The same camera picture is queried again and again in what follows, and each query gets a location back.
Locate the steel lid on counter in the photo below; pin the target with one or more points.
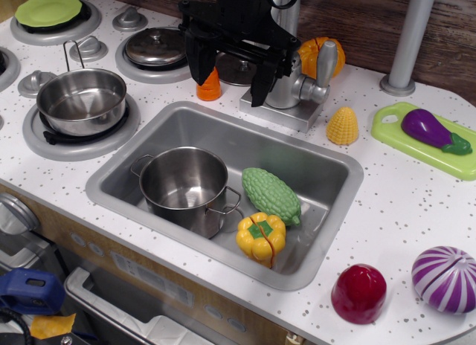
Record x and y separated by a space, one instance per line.
235 71

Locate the front grey stove burner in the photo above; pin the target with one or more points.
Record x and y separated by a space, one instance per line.
33 129

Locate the steel saucepan with wire handle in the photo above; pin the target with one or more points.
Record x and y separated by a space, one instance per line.
83 102

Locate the green plastic plate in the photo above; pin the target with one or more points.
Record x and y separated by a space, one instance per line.
47 13

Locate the purple eggplant toy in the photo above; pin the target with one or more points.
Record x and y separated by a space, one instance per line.
423 126

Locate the green bitter melon toy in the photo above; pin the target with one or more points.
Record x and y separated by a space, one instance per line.
271 195

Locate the grey oven door handle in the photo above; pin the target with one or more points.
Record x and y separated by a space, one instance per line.
131 316

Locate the steel pot with handles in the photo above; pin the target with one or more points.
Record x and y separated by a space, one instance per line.
187 186

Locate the yellow bell pepper toy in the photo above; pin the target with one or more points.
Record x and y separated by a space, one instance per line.
261 237

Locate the yellow corn toy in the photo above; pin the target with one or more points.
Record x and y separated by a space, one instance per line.
342 128

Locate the grey vertical pole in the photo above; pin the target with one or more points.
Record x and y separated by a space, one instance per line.
399 82

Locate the grey stove knob middle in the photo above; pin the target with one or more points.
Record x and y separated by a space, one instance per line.
89 49

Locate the purple striped onion toy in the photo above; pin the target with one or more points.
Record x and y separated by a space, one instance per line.
444 278

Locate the orange carrot toy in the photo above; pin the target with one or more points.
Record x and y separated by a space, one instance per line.
211 88

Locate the grey stove knob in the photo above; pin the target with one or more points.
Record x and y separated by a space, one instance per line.
89 49
130 20
30 85

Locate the orange pumpkin toy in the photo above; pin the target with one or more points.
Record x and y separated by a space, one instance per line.
309 52

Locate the grey round dial front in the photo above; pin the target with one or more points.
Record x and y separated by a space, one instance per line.
16 217

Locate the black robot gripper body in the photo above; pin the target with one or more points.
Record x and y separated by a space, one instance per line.
243 28

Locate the grey stove knob left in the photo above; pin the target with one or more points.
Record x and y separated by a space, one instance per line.
30 85

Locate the dark red half fruit toy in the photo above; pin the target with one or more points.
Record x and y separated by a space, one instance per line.
359 294

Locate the green cutting board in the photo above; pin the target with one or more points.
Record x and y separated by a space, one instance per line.
387 128

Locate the silver toy faucet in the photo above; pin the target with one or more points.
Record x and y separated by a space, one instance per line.
297 100

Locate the grey stove knob top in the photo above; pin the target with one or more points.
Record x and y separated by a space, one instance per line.
130 20

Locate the back right grey burner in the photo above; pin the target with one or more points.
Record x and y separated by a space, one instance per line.
149 75

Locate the grey toy sink basin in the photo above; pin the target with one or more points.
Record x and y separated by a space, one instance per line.
325 181

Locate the far left grey burner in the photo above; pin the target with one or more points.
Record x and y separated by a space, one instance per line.
11 68

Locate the steel lid on burner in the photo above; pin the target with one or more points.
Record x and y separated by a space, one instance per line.
156 47

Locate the back left grey burner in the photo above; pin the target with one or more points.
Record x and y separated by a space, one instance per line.
76 31

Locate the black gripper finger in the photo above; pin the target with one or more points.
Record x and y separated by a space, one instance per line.
268 71
201 56

